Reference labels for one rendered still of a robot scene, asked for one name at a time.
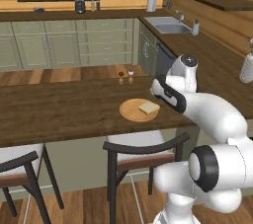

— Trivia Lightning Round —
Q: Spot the wooden wall shelf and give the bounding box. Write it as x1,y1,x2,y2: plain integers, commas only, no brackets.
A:
178,0,253,13

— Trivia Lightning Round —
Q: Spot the white soap dispenser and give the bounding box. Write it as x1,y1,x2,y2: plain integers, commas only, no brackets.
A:
192,19,201,37

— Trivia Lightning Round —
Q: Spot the green base cupboard run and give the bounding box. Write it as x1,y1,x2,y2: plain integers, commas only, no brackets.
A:
0,17,140,72

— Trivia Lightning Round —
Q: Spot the white paper towel roll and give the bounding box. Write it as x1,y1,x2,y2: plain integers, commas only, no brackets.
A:
145,0,158,13

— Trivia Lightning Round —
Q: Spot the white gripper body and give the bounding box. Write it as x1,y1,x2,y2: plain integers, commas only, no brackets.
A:
149,78,164,100

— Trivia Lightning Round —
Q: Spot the round wooden plate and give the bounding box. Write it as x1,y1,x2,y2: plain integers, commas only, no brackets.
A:
119,98,161,123

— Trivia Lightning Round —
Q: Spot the white vase with flower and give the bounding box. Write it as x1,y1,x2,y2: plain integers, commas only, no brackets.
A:
238,37,253,85

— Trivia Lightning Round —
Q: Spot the dark dishwasher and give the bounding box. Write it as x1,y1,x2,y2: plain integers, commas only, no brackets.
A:
154,41,178,78

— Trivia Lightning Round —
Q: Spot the steel tap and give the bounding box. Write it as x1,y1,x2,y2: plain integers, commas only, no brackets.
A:
175,9,185,24

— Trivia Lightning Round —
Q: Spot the pale bread slice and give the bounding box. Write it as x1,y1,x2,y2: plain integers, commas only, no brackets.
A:
137,100,161,116

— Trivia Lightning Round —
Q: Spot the black stool with white seat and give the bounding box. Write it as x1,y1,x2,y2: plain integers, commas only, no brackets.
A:
0,142,65,224
102,130,192,224

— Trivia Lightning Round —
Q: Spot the green sink cupboard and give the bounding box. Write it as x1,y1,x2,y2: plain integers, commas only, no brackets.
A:
137,21,159,76

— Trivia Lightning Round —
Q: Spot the steel sink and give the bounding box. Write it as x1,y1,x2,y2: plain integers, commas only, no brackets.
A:
144,16,194,36

